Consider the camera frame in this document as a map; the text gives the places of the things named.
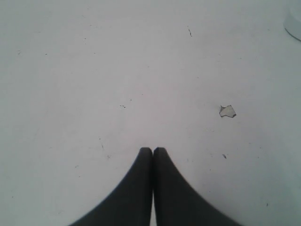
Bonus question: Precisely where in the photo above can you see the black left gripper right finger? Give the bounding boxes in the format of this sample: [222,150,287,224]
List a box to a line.
[153,147,239,226]

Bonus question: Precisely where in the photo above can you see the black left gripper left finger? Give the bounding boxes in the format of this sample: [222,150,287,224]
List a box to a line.
[72,147,153,226]

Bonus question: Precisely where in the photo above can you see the white desk lamp with sockets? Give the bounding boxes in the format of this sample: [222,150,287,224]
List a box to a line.
[284,0,301,41]

